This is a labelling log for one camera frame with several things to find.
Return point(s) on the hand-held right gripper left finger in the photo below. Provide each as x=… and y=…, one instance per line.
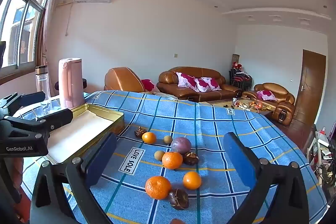
x=101, y=161

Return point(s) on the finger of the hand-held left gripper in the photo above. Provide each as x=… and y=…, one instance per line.
x=47, y=120
x=29, y=99

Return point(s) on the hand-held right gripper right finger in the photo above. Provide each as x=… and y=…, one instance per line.
x=237, y=158

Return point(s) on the gold metal tin tray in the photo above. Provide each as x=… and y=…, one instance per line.
x=84, y=129

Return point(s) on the dark brown water chestnut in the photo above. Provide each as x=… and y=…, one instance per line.
x=140, y=132
x=178, y=199
x=190, y=158

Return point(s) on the small smooth orange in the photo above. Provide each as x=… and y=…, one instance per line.
x=192, y=180
x=149, y=138

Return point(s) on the purple passion fruit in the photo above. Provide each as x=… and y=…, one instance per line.
x=181, y=144

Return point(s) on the small tan longan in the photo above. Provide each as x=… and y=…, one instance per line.
x=159, y=155
x=167, y=139

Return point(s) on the large bumpy mandarin orange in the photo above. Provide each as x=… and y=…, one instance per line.
x=172, y=160
x=158, y=187

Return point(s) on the clear glass water bottle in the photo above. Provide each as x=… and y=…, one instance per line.
x=43, y=82

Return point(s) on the pink electric kettle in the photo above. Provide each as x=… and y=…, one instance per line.
x=71, y=82

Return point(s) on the blue plaid tablecloth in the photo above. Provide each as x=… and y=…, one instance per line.
x=210, y=121

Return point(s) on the cluttered coffee table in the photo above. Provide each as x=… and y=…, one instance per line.
x=244, y=106

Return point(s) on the pink floral pillow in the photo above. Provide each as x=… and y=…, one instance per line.
x=186, y=81
x=208, y=84
x=266, y=95

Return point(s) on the brown leather armchair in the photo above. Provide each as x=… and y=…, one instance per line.
x=284, y=103
x=122, y=79

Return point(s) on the stack of dark chairs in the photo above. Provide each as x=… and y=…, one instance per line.
x=240, y=79

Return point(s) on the large framed window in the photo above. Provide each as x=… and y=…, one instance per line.
x=23, y=16

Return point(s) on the cluttered white shelf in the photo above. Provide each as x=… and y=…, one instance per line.
x=321, y=150

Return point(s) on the beige curtain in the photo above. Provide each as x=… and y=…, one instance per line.
x=48, y=16

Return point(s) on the red pillow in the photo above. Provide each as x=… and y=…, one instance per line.
x=147, y=85

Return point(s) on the red plush toy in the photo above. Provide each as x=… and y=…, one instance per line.
x=237, y=65

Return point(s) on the brown patterned cylinder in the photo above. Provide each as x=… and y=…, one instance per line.
x=235, y=58

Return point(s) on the brown wooden door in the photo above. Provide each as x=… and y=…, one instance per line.
x=309, y=87

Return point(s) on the brown leather three-seat sofa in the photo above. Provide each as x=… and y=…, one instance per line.
x=168, y=82

